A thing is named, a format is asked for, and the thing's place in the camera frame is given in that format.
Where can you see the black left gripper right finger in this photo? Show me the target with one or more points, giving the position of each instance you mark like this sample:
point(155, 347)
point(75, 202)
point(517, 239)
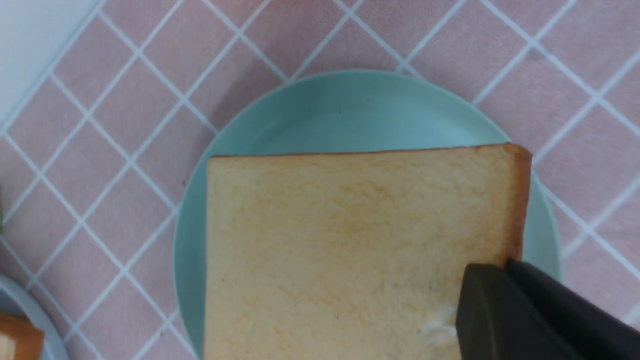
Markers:
point(590, 331)

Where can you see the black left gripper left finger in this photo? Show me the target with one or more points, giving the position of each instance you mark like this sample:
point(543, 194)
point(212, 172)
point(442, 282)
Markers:
point(496, 321)

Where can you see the toast slice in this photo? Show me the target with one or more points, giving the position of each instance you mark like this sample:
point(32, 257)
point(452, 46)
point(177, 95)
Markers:
point(354, 256)
point(20, 339)

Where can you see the mint green centre plate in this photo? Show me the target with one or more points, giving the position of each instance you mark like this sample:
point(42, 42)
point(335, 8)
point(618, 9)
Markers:
point(334, 112)

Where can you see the pink checked tablecloth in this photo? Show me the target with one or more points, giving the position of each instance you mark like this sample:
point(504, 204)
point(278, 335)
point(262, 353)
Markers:
point(96, 158)

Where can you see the blue-grey bread plate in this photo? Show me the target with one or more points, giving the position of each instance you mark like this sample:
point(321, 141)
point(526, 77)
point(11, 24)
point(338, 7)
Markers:
point(15, 301)

